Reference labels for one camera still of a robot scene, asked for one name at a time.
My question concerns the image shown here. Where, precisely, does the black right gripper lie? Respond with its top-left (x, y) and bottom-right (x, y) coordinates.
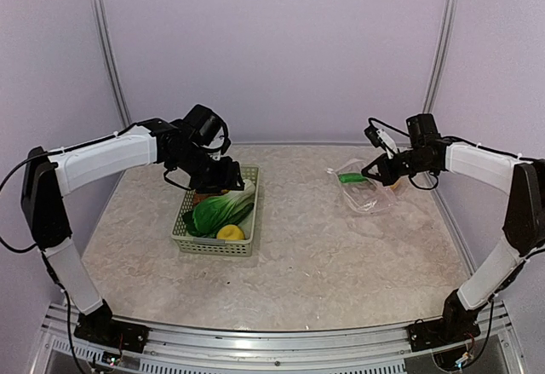
top-left (363, 147), bottom-right (434, 186)

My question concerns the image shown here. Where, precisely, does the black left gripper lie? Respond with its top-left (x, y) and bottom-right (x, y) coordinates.
top-left (170, 144), bottom-right (244, 193)

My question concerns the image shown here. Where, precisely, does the clear zip top bag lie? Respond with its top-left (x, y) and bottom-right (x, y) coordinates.
top-left (325, 158), bottom-right (398, 216)

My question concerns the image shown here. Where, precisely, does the green cucumber toy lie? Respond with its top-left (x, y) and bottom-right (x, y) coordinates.
top-left (337, 172), bottom-right (368, 184)

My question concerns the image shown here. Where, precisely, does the brown round cake toy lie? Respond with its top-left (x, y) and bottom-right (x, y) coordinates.
top-left (192, 193), bottom-right (215, 206)

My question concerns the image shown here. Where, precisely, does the green bok choy toy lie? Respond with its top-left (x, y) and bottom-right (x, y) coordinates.
top-left (182, 179), bottom-right (256, 237)

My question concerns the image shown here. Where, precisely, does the yellow lemon toy front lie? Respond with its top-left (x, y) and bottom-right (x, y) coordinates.
top-left (216, 224), bottom-right (245, 241)

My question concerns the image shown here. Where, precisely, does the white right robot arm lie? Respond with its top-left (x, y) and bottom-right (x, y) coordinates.
top-left (361, 113), bottom-right (544, 343)

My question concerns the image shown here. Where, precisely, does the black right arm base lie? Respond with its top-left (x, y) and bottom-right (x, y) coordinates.
top-left (405, 291), bottom-right (484, 352)

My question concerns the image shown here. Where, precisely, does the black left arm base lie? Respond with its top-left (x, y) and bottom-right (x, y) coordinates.
top-left (74, 303), bottom-right (150, 354)

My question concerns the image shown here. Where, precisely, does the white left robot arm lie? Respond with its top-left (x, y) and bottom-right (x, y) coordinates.
top-left (21, 105), bottom-right (244, 344)

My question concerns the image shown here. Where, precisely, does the beige perforated plastic basket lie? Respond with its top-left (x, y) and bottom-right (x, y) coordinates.
top-left (171, 165), bottom-right (261, 257)

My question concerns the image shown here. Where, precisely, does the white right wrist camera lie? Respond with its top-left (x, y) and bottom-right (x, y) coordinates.
top-left (364, 124), bottom-right (399, 158)

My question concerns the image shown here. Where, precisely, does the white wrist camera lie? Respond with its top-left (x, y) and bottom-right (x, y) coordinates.
top-left (364, 124), bottom-right (399, 158)
top-left (209, 134), bottom-right (231, 161)

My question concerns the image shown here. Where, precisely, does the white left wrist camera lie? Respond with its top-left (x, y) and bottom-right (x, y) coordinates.
top-left (209, 134), bottom-right (231, 161)

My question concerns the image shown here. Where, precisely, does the black right camera cable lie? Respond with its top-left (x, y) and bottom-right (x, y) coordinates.
top-left (366, 117), bottom-right (410, 139)

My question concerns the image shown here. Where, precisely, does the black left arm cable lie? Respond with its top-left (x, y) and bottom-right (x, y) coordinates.
top-left (0, 154), bottom-right (48, 254)

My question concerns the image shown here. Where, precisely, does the front aluminium rail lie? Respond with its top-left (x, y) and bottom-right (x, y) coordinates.
top-left (29, 301), bottom-right (523, 374)

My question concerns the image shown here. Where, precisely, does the left aluminium frame post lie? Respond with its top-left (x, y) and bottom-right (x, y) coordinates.
top-left (90, 0), bottom-right (133, 128)

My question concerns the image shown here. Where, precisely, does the aluminium frame post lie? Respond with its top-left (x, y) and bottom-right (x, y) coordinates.
top-left (90, 0), bottom-right (133, 128)
top-left (422, 0), bottom-right (458, 113)

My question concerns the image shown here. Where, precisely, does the right aluminium frame post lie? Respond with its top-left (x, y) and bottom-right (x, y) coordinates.
top-left (422, 0), bottom-right (458, 113)

